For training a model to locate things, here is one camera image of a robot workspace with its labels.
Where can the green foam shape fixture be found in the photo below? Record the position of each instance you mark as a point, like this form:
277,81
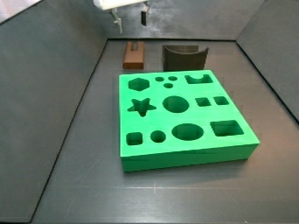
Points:
178,120

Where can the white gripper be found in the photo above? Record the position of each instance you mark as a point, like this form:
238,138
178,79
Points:
112,4

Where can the dark grey curved stand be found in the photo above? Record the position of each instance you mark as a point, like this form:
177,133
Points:
183,57

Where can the brown square-circle object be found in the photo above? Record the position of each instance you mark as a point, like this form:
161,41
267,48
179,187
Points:
134,56

